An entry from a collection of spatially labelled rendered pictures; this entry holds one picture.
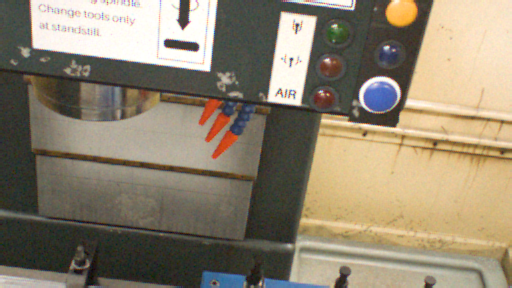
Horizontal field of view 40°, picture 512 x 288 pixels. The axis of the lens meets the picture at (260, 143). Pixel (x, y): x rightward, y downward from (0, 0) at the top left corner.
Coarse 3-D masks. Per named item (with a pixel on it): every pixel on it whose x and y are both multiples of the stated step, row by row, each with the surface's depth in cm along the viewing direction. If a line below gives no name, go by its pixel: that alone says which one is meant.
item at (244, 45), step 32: (0, 0) 60; (224, 0) 59; (256, 0) 59; (0, 32) 61; (32, 32) 61; (224, 32) 61; (256, 32) 60; (320, 32) 60; (0, 64) 63; (32, 64) 63; (64, 64) 63; (96, 64) 63; (128, 64) 62; (224, 64) 62; (256, 64) 62; (352, 64) 62; (416, 64) 63; (192, 96) 65; (224, 96) 64; (256, 96) 64; (352, 96) 63
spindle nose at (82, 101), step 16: (32, 80) 82; (48, 80) 79; (64, 80) 78; (48, 96) 80; (64, 96) 79; (80, 96) 79; (96, 96) 79; (112, 96) 79; (128, 96) 80; (144, 96) 82; (160, 96) 86; (64, 112) 81; (80, 112) 80; (96, 112) 80; (112, 112) 81; (128, 112) 82; (144, 112) 84
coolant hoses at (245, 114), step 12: (216, 108) 85; (228, 108) 84; (252, 108) 83; (204, 120) 86; (216, 120) 85; (228, 120) 85; (240, 120) 83; (216, 132) 85; (228, 132) 84; (240, 132) 84; (228, 144) 85; (216, 156) 85
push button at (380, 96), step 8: (368, 88) 62; (376, 88) 62; (384, 88) 62; (392, 88) 62; (368, 96) 62; (376, 96) 62; (384, 96) 62; (392, 96) 62; (368, 104) 63; (376, 104) 63; (384, 104) 63; (392, 104) 63
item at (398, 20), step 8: (400, 0) 58; (408, 0) 58; (392, 8) 58; (400, 8) 58; (408, 8) 58; (416, 8) 58; (392, 16) 58; (400, 16) 58; (408, 16) 58; (392, 24) 59; (400, 24) 59; (408, 24) 59
